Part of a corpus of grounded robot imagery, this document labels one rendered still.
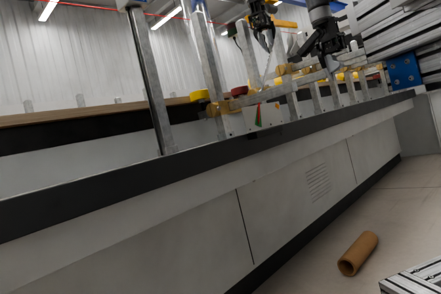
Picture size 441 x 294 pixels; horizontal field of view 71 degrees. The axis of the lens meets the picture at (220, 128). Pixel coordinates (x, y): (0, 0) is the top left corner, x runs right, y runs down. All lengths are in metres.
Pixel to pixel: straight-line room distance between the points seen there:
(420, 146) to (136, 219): 3.36
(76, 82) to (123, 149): 7.68
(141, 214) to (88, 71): 8.19
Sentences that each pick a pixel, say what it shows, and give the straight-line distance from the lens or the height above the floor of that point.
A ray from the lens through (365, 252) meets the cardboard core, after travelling 1.63.
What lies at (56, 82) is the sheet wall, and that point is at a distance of 8.58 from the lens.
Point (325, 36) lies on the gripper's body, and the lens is 1.19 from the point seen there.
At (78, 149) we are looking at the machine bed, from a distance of 1.03.
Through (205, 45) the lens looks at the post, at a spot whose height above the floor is 1.04.
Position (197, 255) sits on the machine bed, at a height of 0.29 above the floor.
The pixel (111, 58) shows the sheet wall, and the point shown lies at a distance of 9.35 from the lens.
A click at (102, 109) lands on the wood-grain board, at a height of 0.89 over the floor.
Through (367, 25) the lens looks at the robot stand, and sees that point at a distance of 0.95.
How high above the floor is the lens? 0.73
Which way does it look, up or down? 1 degrees up
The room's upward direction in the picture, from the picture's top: 14 degrees counter-clockwise
